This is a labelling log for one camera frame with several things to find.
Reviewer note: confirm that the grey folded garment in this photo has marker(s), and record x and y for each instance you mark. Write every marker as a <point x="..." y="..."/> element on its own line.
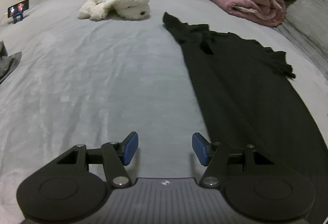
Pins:
<point x="8" y="63"/>

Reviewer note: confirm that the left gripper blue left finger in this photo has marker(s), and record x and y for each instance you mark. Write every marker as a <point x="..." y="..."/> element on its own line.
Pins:
<point x="129" y="147"/>

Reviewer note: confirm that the grey quilted headboard cover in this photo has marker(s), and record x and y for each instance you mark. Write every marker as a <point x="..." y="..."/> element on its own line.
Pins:
<point x="305" y="26"/>

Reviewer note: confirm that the black t-shirt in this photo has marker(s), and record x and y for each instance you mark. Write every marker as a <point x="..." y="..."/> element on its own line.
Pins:
<point x="244" y="92"/>

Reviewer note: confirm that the phone on blue stand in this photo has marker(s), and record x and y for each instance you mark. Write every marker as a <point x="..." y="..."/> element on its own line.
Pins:
<point x="17" y="10"/>

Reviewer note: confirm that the white plush dog toy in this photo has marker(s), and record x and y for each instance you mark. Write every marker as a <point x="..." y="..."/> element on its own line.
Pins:
<point x="127" y="9"/>

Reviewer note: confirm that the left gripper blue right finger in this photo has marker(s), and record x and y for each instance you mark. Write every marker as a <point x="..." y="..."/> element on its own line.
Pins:
<point x="202" y="148"/>

